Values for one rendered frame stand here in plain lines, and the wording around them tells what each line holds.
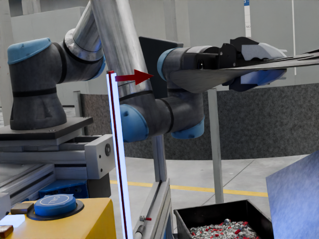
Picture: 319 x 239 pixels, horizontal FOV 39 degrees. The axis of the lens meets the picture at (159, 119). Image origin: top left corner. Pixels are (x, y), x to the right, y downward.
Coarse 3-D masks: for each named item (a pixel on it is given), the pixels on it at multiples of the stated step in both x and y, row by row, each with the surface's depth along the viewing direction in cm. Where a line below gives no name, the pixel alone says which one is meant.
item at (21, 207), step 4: (16, 204) 45; (20, 204) 45; (24, 204) 45; (28, 204) 45; (32, 204) 45; (12, 208) 44; (16, 208) 44; (20, 208) 44; (24, 208) 44; (28, 208) 44; (12, 212) 44; (16, 212) 44; (20, 212) 44; (24, 212) 44
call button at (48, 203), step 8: (40, 200) 44; (48, 200) 44; (56, 200) 44; (64, 200) 44; (72, 200) 44; (40, 208) 43; (48, 208) 42; (56, 208) 42; (64, 208) 43; (72, 208) 44
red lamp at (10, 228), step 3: (0, 225) 40; (3, 225) 40; (6, 225) 40; (9, 225) 40; (12, 225) 40; (0, 228) 39; (3, 228) 39; (6, 228) 39; (9, 228) 39; (12, 228) 40; (0, 231) 38; (3, 231) 38; (6, 231) 38; (9, 231) 39; (0, 234) 38; (3, 234) 38; (6, 234) 38; (3, 237) 38; (6, 237) 38
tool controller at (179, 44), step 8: (144, 40) 122; (152, 40) 122; (160, 40) 122; (168, 40) 132; (144, 48) 123; (152, 48) 122; (160, 48) 122; (168, 48) 122; (144, 56) 123; (152, 56) 123; (152, 64) 123; (152, 72) 123; (152, 80) 124; (160, 80) 124; (152, 88) 124; (160, 88) 124; (160, 96) 124
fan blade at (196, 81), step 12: (276, 60) 63; (288, 60) 62; (300, 60) 60; (312, 60) 59; (180, 72) 57; (192, 72) 57; (204, 72) 57; (216, 72) 57; (228, 72) 62; (240, 72) 68; (180, 84) 70; (192, 84) 71; (204, 84) 73; (216, 84) 76
